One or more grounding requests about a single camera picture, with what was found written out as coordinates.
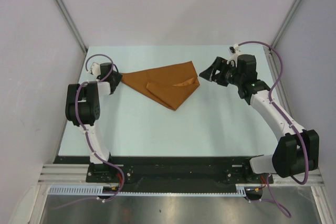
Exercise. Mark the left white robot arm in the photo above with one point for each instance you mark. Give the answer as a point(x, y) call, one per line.
point(83, 107)

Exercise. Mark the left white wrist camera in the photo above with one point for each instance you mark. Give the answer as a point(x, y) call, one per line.
point(95, 69)

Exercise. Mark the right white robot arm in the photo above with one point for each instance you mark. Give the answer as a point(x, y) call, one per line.
point(297, 150)

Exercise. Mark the orange cloth napkin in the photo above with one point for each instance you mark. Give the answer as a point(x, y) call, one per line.
point(169, 86)

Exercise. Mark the right corner aluminium post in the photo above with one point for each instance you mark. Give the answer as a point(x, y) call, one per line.
point(286, 22)

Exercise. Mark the corner aluminium post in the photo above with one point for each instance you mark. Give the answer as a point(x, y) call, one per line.
point(286, 22)
point(71, 24)

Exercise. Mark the left corner aluminium post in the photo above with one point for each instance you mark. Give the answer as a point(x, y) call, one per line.
point(71, 24)

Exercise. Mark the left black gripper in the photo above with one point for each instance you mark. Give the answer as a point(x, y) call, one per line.
point(118, 77)

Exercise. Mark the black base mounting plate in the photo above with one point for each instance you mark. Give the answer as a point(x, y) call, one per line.
point(169, 175)

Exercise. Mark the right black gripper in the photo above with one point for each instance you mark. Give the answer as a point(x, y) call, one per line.
point(219, 64)

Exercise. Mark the aluminium right side rail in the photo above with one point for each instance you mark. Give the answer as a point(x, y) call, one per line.
point(277, 70)

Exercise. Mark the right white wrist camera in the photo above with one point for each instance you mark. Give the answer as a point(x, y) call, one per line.
point(235, 52)

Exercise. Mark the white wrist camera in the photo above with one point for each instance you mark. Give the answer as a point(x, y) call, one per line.
point(235, 52)
point(95, 69)

